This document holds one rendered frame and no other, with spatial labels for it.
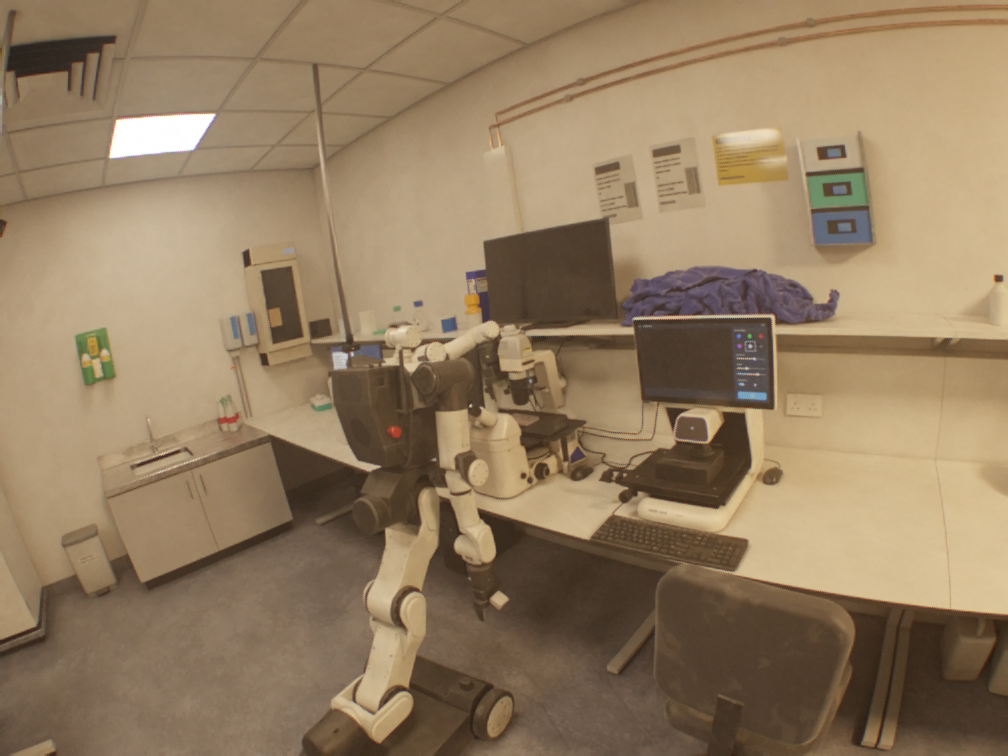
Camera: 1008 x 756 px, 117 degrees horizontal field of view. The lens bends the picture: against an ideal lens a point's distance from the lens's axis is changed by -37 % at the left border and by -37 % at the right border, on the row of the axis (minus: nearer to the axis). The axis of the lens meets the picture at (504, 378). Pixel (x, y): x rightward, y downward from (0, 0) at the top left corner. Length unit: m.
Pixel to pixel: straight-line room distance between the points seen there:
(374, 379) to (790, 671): 1.19
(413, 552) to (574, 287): 1.26
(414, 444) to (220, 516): 2.23
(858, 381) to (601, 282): 1.09
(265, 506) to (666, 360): 2.81
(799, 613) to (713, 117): 1.82
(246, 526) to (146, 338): 1.51
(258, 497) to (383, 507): 2.15
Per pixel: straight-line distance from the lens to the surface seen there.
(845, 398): 1.97
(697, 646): 1.03
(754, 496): 1.68
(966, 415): 2.02
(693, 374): 1.52
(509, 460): 1.72
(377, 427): 1.37
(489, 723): 1.83
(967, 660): 2.17
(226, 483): 3.44
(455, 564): 2.73
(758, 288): 1.72
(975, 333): 1.70
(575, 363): 2.36
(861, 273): 2.02
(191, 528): 3.46
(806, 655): 0.94
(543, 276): 2.23
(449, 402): 1.33
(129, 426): 3.86
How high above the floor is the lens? 1.53
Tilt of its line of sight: 12 degrees down
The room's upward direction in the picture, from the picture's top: 8 degrees counter-clockwise
